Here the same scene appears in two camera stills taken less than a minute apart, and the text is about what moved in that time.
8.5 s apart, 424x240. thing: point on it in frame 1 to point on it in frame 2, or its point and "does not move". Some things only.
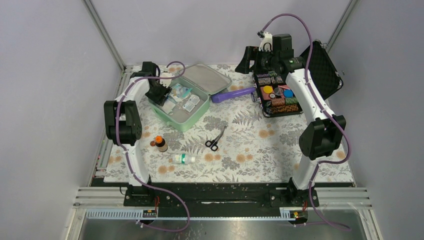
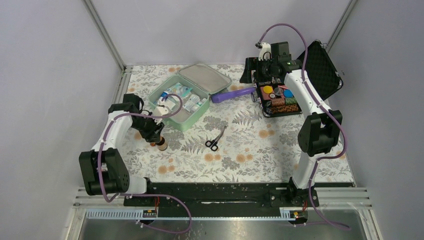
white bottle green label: x=183 y=159 to x=193 y=108
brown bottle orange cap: x=160 y=143 does not move
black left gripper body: x=158 y=93 to x=147 y=127
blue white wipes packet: x=180 y=91 does not move
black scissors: x=213 y=144 does not move
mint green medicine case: x=189 y=97 does not move
